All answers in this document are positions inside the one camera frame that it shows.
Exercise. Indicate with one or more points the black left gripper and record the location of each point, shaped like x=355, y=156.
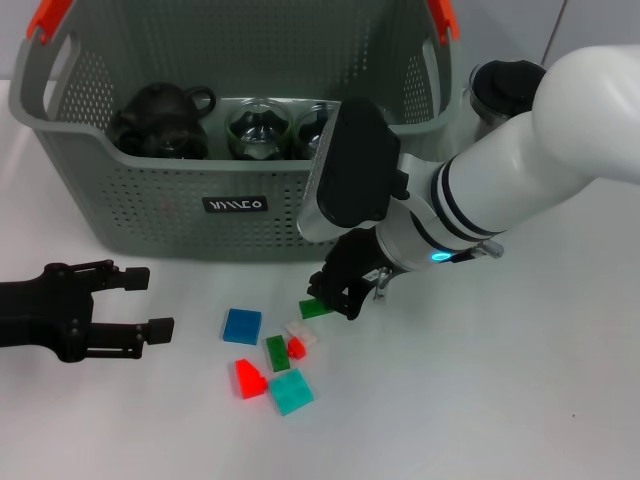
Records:
x=45, y=310

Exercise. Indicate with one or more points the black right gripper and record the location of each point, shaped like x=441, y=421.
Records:
x=355, y=260

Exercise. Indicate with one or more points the wide green toy brick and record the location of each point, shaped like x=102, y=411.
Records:
x=312, y=310

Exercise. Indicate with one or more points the glass teacup black sleeve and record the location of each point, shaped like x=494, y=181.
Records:
x=175, y=142
x=310, y=137

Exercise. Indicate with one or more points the glass jar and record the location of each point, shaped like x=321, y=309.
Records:
x=257, y=135

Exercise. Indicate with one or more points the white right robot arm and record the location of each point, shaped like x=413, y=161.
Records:
x=525, y=165

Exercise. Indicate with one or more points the grey perforated storage bin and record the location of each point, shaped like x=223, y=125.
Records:
x=150, y=220

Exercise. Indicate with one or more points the opaque white toy brick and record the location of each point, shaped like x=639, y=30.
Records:
x=302, y=331

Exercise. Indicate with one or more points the tiny red toy brick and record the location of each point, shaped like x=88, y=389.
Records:
x=296, y=348

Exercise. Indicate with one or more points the narrow green toy brick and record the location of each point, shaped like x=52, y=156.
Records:
x=277, y=354

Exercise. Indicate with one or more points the blue toy brick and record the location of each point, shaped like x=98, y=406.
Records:
x=242, y=326

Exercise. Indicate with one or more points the teal toy brick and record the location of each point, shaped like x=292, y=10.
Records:
x=290, y=392

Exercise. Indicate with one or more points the orange-red sloped toy brick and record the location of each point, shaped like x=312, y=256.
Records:
x=249, y=382

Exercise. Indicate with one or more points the silver right wrist spring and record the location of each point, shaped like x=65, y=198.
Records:
x=487, y=249

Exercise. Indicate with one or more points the black clay teapot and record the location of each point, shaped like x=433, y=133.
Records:
x=155, y=105

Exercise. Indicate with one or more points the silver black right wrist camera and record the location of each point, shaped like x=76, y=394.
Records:
x=355, y=165

